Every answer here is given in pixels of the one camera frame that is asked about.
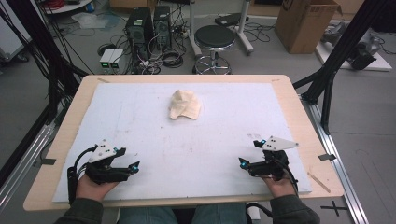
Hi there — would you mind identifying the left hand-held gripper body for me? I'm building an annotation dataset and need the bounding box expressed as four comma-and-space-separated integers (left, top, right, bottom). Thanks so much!
85, 139, 131, 185

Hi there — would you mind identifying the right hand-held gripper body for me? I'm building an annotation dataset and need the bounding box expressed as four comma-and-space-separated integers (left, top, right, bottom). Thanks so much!
247, 135, 299, 182

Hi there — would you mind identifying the cream printed cloth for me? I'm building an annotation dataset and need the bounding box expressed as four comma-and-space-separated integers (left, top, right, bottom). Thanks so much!
168, 89, 203, 120

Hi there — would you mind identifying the person's right hand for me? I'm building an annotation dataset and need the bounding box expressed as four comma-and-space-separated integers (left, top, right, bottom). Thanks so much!
262, 175, 297, 200

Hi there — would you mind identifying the person's left hand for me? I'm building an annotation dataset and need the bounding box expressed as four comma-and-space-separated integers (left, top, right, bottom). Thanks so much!
75, 173, 120, 203

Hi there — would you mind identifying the thin wooden stick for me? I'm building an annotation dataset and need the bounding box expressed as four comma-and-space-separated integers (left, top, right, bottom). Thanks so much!
307, 171, 332, 194

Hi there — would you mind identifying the blue denim fabric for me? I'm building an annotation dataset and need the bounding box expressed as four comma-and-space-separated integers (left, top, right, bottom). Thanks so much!
119, 206, 179, 224

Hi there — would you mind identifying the white table mat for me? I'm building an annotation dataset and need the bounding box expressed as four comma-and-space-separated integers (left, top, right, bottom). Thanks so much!
52, 82, 313, 203

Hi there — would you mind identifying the person's right leg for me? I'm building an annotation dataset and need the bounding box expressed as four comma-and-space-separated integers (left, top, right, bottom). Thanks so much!
191, 203, 249, 224

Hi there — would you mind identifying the black tape cross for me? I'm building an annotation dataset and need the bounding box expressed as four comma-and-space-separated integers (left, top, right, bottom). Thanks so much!
319, 200, 348, 217

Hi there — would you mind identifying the white power supply box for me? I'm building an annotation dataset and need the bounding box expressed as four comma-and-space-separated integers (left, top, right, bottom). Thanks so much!
108, 49, 125, 70
99, 49, 115, 70

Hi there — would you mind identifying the black round stool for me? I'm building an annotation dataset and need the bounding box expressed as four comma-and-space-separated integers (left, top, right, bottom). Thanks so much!
192, 24, 237, 76

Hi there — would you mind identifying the large black computer tower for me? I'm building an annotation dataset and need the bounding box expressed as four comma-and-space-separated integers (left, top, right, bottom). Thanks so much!
125, 7, 154, 61

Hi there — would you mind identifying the brown cardboard box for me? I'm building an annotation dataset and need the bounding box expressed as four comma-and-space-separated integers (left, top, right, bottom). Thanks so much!
275, 0, 344, 55

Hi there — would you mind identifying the black flat case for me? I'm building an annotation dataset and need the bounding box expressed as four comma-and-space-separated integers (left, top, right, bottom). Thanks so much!
214, 12, 250, 28

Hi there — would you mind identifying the slim black computer tower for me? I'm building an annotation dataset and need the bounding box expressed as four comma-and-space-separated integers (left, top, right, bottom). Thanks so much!
152, 5, 173, 51

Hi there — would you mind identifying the clear plastic sheet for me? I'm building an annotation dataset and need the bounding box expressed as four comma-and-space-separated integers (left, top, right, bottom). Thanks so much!
70, 12, 109, 30

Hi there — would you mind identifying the grey and black device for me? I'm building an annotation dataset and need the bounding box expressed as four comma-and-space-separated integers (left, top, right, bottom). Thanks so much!
321, 21, 386, 71

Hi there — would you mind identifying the white floor platform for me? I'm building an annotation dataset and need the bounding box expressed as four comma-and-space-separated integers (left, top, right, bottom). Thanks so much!
315, 29, 393, 73

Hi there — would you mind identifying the white round table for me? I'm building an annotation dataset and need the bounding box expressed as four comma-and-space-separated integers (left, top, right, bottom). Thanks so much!
42, 0, 94, 15

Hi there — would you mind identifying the right hand-held gripper cable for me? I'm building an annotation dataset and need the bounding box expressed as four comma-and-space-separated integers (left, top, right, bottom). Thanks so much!
270, 158, 300, 196

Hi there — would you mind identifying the hand-held gripper cable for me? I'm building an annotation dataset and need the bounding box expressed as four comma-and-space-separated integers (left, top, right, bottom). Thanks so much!
270, 158, 300, 196
66, 144, 98, 205

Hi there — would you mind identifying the left hand-held gripper cable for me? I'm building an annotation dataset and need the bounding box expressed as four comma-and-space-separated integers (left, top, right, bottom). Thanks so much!
66, 144, 98, 205

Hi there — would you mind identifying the black cable with white plug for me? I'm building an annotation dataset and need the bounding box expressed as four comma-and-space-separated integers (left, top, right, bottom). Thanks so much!
245, 202, 274, 224

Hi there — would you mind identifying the aluminium rail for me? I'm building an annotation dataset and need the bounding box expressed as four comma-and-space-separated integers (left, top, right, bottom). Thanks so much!
300, 93, 370, 224
0, 123, 58, 213

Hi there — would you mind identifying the black metal frame with cables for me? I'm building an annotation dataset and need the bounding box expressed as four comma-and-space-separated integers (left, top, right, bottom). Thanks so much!
0, 0, 90, 125

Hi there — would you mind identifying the coil of black cables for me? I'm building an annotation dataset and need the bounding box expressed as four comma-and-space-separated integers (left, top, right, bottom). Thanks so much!
161, 49, 185, 69

